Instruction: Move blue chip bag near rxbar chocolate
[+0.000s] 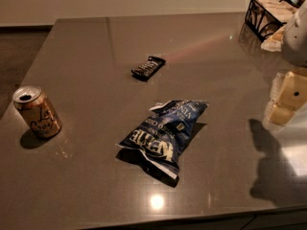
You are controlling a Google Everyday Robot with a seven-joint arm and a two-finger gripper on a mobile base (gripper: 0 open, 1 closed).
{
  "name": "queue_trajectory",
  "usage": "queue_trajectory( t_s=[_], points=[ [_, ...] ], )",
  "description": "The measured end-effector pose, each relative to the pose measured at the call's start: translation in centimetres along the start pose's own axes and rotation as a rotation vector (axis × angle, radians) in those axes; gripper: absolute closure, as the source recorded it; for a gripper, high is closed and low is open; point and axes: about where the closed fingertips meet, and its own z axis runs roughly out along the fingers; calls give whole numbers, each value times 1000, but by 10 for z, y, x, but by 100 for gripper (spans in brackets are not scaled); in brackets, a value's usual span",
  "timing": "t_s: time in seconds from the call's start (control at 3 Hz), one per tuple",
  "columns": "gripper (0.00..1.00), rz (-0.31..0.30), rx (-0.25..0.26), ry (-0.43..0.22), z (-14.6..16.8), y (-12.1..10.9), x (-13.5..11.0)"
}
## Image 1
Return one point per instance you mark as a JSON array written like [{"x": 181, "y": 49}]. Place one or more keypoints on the black wire snack basket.
[{"x": 265, "y": 17}]

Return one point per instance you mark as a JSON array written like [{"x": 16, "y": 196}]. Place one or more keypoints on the blue Kettle chip bag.
[{"x": 157, "y": 143}]

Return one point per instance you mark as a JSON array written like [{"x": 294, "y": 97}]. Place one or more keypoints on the black rxbar chocolate bar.
[{"x": 145, "y": 71}]

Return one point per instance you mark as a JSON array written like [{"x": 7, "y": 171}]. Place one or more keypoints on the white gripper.
[{"x": 296, "y": 38}]

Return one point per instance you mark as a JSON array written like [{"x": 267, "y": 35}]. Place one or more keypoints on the orange LaCroix soda can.
[{"x": 37, "y": 111}]

